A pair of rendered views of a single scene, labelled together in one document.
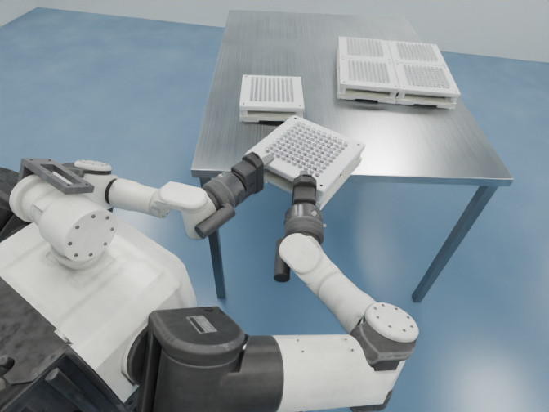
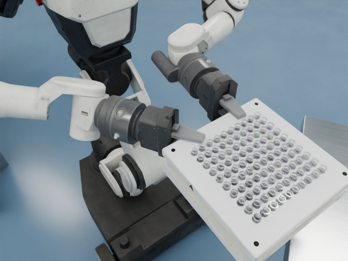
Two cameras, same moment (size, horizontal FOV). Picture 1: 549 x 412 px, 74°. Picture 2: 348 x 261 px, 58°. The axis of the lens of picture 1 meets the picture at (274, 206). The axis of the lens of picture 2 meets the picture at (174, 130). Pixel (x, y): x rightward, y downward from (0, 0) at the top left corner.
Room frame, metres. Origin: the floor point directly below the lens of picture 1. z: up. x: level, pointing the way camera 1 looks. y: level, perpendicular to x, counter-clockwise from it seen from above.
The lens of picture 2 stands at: (0.80, -0.44, 1.53)
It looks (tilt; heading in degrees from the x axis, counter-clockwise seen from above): 48 degrees down; 112
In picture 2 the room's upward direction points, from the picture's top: straight up
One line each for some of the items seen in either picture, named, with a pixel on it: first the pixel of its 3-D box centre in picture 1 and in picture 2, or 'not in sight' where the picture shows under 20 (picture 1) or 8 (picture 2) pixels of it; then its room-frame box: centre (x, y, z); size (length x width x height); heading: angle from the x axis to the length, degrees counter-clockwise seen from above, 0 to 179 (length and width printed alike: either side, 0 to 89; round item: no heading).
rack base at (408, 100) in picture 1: (421, 89); not in sight; (1.51, -0.62, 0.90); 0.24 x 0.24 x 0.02; 86
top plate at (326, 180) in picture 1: (306, 151); (255, 164); (0.81, -0.08, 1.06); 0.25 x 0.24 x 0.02; 58
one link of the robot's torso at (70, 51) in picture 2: not in sight; (96, 58); (0.20, 0.30, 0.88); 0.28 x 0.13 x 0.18; 148
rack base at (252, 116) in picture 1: (271, 103); not in sight; (1.32, 0.04, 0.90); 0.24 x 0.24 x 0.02; 3
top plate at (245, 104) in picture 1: (271, 92); not in sight; (1.32, 0.04, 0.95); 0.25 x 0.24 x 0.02; 93
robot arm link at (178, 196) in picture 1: (180, 205); (188, 46); (0.57, 0.22, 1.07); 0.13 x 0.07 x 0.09; 76
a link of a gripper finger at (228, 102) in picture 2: (264, 160); (233, 106); (0.74, 0.03, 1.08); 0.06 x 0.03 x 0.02; 140
